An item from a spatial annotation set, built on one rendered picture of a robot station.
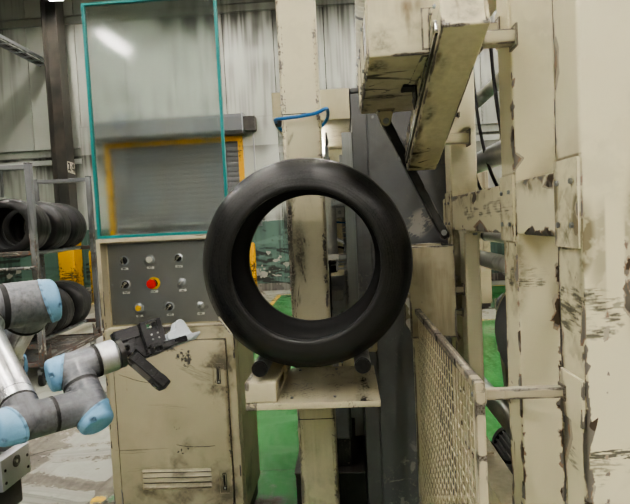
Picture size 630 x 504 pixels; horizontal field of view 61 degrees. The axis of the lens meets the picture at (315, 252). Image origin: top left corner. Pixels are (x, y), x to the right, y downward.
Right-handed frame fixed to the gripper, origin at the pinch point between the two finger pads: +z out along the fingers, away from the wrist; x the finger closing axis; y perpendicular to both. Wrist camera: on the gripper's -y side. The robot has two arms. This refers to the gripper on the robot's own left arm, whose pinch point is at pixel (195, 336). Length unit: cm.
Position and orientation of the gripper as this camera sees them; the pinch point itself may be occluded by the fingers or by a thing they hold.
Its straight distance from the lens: 143.7
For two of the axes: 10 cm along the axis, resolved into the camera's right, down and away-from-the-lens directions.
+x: -5.2, 3.2, 7.9
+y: -3.6, -9.2, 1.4
